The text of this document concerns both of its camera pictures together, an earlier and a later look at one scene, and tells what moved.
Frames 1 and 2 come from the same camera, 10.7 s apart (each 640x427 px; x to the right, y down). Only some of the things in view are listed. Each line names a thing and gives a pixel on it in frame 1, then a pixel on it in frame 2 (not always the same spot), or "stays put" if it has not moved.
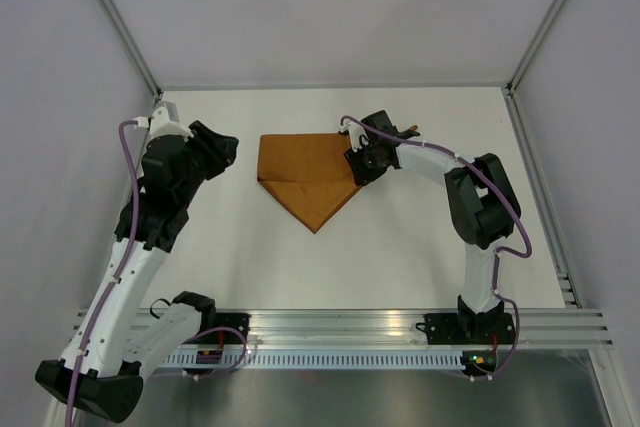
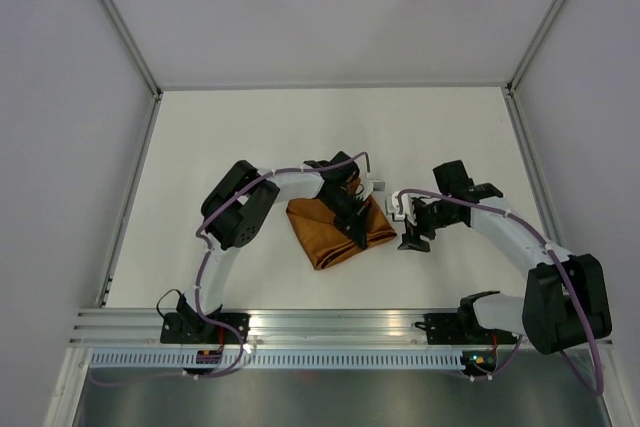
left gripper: x=215 y=143 → x=354 y=224
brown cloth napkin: x=308 y=172 → x=326 y=240
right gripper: x=361 y=174 → x=411 y=239
